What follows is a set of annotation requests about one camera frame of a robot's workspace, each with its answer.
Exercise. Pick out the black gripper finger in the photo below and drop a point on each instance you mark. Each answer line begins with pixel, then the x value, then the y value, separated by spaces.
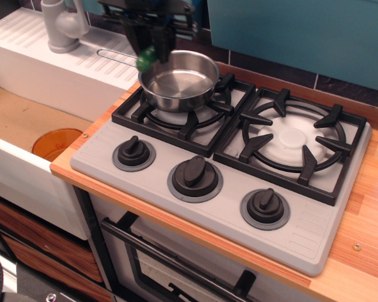
pixel 164 41
pixel 137 34

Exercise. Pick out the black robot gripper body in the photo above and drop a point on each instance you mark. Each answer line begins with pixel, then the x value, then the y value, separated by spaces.
pixel 177 15

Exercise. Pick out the green toy pickle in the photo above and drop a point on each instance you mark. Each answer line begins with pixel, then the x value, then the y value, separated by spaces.
pixel 146 59

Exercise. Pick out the stainless steel saucepan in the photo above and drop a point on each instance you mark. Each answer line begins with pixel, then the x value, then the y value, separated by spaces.
pixel 185 83

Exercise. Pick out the black left stove knob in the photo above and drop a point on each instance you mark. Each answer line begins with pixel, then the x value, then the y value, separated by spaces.
pixel 133 155

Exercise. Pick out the black stove knob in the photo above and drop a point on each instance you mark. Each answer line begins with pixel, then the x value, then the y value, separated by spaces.
pixel 195 180
pixel 133 155
pixel 265 209

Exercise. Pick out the black middle stove knob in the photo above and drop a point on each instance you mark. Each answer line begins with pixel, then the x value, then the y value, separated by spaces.
pixel 195 180

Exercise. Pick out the grey toy stove top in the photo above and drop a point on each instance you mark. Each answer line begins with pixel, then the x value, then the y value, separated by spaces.
pixel 303 242

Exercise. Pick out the black right stove knob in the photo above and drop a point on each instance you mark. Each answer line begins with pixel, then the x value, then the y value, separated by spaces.
pixel 265 209

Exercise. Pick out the grey toy faucet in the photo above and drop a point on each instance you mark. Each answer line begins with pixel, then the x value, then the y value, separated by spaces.
pixel 64 29

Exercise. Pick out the black left burner grate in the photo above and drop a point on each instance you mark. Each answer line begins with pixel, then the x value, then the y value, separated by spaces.
pixel 199 131

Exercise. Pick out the black burner grate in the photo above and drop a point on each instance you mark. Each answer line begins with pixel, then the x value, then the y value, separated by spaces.
pixel 199 131
pixel 305 147

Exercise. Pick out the white toy sink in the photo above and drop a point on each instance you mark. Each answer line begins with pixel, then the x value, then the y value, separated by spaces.
pixel 42 91

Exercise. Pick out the orange sink drain plug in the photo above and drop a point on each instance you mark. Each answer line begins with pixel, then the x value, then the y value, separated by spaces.
pixel 50 145

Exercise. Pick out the black right burner grate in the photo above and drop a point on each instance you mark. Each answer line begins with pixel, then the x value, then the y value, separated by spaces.
pixel 305 147

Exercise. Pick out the toy oven door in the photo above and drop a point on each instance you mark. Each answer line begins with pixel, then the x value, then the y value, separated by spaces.
pixel 161 265

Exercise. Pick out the upper wooden drawer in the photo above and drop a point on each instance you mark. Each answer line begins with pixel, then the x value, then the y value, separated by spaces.
pixel 45 238

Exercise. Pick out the wooden drawer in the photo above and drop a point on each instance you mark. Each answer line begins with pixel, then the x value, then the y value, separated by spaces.
pixel 45 238
pixel 72 282

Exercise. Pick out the lower wooden drawer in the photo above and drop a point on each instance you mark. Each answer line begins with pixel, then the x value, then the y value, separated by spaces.
pixel 72 282

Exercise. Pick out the black oven door handle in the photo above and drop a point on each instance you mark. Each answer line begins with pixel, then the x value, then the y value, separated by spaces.
pixel 121 230

